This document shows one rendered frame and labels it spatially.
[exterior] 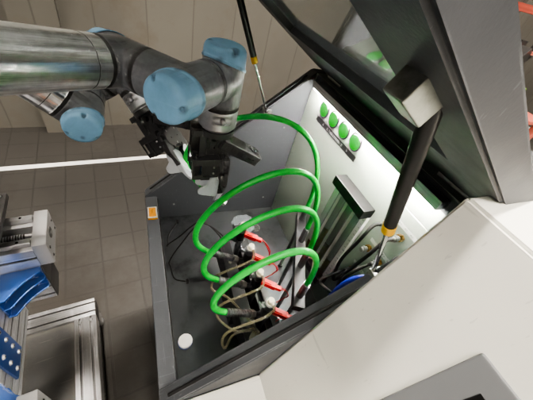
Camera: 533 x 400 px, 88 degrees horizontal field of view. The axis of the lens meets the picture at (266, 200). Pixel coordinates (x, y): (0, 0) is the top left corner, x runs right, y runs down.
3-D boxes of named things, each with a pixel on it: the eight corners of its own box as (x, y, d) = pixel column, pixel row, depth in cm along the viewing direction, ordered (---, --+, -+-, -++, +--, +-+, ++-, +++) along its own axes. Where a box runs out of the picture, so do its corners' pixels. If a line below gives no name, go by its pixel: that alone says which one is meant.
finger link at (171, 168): (179, 184, 78) (162, 155, 76) (195, 177, 76) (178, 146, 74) (173, 188, 76) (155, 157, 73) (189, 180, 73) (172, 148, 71)
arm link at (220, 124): (233, 98, 57) (243, 117, 52) (230, 117, 60) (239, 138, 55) (196, 94, 54) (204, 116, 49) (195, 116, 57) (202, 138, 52)
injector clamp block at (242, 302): (213, 265, 100) (217, 240, 90) (239, 260, 104) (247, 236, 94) (238, 367, 78) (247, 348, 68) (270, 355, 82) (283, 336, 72)
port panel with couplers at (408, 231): (333, 272, 83) (386, 198, 62) (343, 270, 84) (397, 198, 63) (357, 313, 74) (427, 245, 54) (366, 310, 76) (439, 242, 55)
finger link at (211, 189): (195, 200, 69) (197, 171, 63) (218, 198, 71) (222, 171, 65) (197, 209, 67) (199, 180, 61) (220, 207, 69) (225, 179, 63)
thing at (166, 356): (147, 225, 111) (144, 196, 100) (159, 224, 113) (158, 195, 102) (160, 405, 72) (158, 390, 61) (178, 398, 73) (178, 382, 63)
